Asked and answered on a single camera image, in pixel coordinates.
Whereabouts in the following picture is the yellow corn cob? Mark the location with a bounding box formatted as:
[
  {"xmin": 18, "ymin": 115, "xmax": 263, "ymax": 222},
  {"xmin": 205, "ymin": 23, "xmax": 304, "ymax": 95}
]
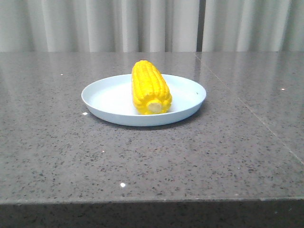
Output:
[{"xmin": 132, "ymin": 60, "xmax": 172, "ymax": 115}]

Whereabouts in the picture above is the light blue round plate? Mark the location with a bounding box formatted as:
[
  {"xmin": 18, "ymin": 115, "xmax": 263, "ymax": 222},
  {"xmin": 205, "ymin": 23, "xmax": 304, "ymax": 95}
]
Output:
[{"xmin": 81, "ymin": 74, "xmax": 206, "ymax": 127}]

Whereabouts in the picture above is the white pleated curtain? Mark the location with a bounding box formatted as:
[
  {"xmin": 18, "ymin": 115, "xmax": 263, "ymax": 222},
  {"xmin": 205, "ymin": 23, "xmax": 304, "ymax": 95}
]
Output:
[{"xmin": 0, "ymin": 0, "xmax": 304, "ymax": 52}]

